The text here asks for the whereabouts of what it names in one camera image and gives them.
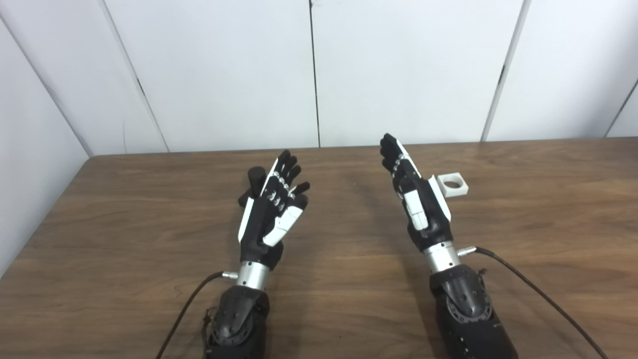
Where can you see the black peg with square base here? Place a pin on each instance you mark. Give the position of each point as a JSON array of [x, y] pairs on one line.
[[255, 178]]

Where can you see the white square piece with hole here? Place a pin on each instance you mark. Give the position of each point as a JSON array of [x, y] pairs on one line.
[[461, 188]]

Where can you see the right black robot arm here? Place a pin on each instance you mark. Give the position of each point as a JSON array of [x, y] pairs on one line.
[[463, 309]]

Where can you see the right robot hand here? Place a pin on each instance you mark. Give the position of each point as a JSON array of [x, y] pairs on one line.
[[423, 209]]

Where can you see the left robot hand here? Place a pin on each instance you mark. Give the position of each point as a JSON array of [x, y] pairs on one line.
[[259, 219]]

